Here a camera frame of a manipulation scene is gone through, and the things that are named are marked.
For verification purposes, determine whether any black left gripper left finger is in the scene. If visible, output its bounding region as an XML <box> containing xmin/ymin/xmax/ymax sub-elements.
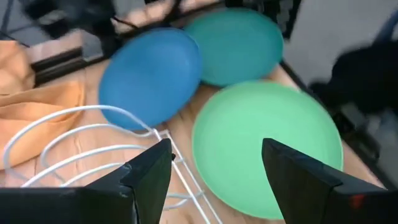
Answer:
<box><xmin>0</xmin><ymin>138</ymin><xmax>174</xmax><ymax>224</ymax></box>

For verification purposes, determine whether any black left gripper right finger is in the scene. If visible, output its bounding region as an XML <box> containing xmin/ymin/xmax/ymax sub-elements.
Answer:
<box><xmin>261</xmin><ymin>138</ymin><xmax>398</xmax><ymax>224</ymax></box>

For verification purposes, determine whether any light green plate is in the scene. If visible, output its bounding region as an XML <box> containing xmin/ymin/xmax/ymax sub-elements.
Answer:
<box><xmin>191</xmin><ymin>80</ymin><xmax>345</xmax><ymax>220</ymax></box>

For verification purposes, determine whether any blue plate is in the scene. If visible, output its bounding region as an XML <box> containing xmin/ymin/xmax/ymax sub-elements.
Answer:
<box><xmin>98</xmin><ymin>27</ymin><xmax>203</xmax><ymax>131</ymax></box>

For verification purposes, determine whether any teal plate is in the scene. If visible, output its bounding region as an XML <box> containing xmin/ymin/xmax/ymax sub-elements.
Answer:
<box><xmin>183</xmin><ymin>7</ymin><xmax>284</xmax><ymax>88</ymax></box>

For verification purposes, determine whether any orange cloth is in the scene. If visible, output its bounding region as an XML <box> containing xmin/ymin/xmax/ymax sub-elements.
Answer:
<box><xmin>0</xmin><ymin>40</ymin><xmax>86</xmax><ymax>171</ymax></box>

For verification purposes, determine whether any black chair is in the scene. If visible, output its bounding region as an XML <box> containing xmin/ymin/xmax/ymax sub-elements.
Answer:
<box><xmin>310</xmin><ymin>40</ymin><xmax>398</xmax><ymax>116</ymax></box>

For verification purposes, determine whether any white wire dish rack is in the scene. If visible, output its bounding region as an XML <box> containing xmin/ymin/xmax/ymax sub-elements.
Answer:
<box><xmin>2</xmin><ymin>105</ymin><xmax>223</xmax><ymax>224</ymax></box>

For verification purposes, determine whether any black equipment with cables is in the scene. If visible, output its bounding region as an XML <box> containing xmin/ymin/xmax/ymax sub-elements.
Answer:
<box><xmin>18</xmin><ymin>0</ymin><xmax>125</xmax><ymax>58</ymax></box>

